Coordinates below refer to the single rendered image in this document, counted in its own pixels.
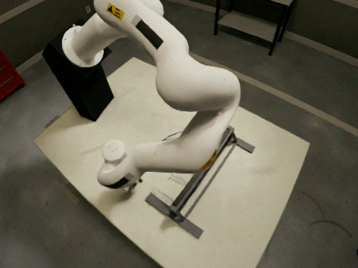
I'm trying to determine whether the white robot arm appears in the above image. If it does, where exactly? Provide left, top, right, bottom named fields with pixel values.
left=62, top=0, right=241, bottom=191

